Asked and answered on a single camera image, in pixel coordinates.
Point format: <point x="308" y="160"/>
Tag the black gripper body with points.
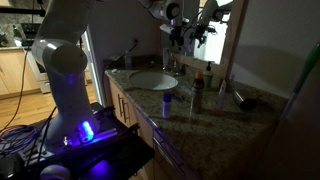
<point x="176" y="30"/>

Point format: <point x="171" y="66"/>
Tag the chrome sink faucet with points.
<point x="176" y="68"/>

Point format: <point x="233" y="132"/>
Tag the blue white toothbrush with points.
<point x="189" y="86"/>

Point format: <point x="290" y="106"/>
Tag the stainless steel cup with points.
<point x="245" y="100"/>

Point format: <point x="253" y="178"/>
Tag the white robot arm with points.
<point x="66" y="83"/>

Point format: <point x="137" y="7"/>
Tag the white tapered bottle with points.
<point x="165" y="58"/>

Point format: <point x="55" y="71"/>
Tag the white oval sink basin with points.
<point x="150" y="80"/>

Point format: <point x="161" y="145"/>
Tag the green soap pump bottle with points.
<point x="208" y="79"/>

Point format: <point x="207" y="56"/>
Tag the wood framed mirror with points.
<point x="235" y="33"/>

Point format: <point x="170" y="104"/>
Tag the dark disposable razor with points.
<point x="179" y="97"/>

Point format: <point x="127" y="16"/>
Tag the white contact lens case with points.
<point x="115" y="70"/>

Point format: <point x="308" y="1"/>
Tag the small clear bottle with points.
<point x="221" y="95"/>

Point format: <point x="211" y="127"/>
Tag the wooden vanity cabinet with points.
<point x="113" y="96"/>

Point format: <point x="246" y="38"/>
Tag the white door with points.
<point x="96" y="80"/>

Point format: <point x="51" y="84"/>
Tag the black red clamp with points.
<point x="105" y="110"/>
<point x="133" y="127"/>

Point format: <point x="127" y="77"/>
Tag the black robot platform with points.
<point x="116" y="153"/>

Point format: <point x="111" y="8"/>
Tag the white kitchen oven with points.
<point x="38" y="80"/>

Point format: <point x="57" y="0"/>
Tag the black kitchen appliance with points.
<point x="28" y="31"/>

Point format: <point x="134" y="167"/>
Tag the wooden kitchen cabinet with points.
<point x="13" y="73"/>

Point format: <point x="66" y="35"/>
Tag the grey dome object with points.
<point x="55" y="173"/>

